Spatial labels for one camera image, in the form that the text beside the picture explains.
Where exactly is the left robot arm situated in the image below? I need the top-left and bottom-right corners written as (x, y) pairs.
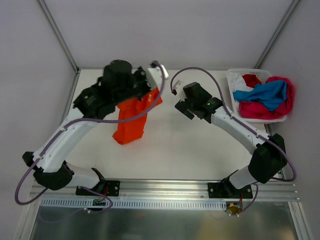
top-left (22, 60), bottom-right (151, 195)

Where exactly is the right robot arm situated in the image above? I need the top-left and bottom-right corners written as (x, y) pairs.
top-left (175, 82), bottom-right (288, 199)

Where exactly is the white t shirt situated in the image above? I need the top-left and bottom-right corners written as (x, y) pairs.
top-left (227, 72), bottom-right (253, 93)

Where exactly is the magenta pink t shirt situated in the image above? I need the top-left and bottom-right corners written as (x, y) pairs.
top-left (238, 76), bottom-right (295, 120)

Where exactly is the red t shirt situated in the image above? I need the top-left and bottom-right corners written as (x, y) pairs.
top-left (242, 74), bottom-right (262, 88)

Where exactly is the white plastic laundry basket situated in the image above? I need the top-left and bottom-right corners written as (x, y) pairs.
top-left (226, 68), bottom-right (287, 125)

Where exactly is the blue t shirt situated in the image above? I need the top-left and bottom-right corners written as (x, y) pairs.
top-left (233, 80), bottom-right (288, 112)

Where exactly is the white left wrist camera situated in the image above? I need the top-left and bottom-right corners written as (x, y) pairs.
top-left (144, 60), bottom-right (169, 90)

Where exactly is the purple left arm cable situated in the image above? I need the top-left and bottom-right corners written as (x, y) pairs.
top-left (14, 59), bottom-right (169, 206)

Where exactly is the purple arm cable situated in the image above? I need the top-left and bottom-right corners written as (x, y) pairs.
top-left (14, 59), bottom-right (169, 206)
top-left (169, 66), bottom-right (298, 182)

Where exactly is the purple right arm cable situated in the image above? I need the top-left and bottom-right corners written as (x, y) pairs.
top-left (169, 66), bottom-right (298, 182)

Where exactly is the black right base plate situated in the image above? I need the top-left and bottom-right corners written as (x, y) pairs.
top-left (207, 182), bottom-right (253, 199)

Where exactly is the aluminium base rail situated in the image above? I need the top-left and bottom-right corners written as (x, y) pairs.
top-left (29, 178), bottom-right (301, 202)

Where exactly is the aluminium frame post left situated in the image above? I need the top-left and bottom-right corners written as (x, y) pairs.
top-left (36, 0), bottom-right (79, 73)

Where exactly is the aluminium frame post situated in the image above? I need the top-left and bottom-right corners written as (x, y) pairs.
top-left (254, 0), bottom-right (302, 69)
top-left (36, 0), bottom-right (79, 73)

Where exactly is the aluminium frame post right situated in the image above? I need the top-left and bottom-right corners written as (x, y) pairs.
top-left (254, 0), bottom-right (302, 69)

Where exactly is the white slotted cable duct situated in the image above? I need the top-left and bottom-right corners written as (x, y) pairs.
top-left (40, 197), bottom-right (227, 211)

